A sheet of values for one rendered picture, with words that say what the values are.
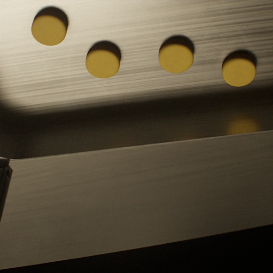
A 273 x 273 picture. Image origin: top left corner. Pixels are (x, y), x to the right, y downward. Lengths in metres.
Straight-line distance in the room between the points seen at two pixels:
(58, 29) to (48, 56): 0.01
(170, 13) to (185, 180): 0.07
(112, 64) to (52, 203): 0.08
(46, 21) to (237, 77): 0.06
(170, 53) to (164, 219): 0.08
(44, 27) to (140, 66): 0.03
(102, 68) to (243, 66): 0.04
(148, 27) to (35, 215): 0.10
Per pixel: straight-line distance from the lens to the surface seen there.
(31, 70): 0.20
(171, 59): 0.19
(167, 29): 0.19
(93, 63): 0.19
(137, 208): 0.24
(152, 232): 0.26
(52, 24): 0.19
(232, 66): 0.19
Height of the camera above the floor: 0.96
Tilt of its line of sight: 49 degrees down
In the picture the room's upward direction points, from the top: 178 degrees counter-clockwise
